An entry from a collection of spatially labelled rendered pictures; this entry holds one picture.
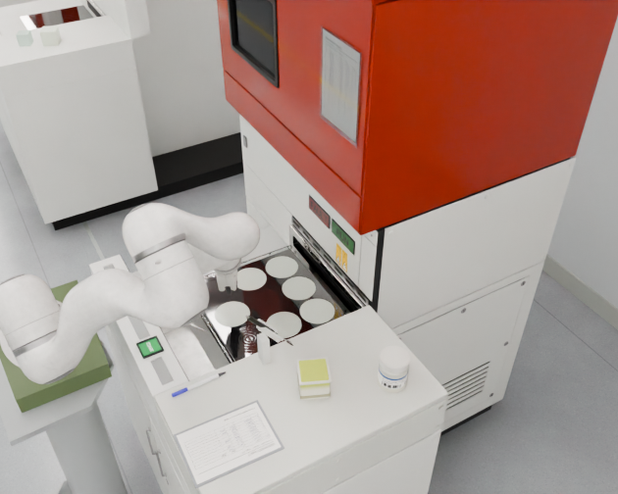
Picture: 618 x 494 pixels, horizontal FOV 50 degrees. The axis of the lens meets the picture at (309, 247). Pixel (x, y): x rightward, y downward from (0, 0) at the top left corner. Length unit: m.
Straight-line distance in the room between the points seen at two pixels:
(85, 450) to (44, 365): 0.74
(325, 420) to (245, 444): 0.19
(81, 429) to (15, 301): 0.70
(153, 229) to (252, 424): 0.59
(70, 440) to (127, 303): 0.90
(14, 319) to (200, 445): 0.48
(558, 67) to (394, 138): 0.50
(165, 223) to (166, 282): 0.10
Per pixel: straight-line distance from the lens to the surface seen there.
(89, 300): 1.32
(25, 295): 1.47
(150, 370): 1.74
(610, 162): 3.10
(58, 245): 3.76
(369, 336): 1.77
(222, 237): 1.24
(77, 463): 2.20
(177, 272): 1.19
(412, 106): 1.54
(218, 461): 1.55
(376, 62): 1.42
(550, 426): 2.93
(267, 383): 1.67
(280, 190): 2.16
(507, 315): 2.39
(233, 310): 1.93
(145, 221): 1.20
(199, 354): 1.86
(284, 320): 1.89
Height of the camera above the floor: 2.27
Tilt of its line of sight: 40 degrees down
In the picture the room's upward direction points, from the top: straight up
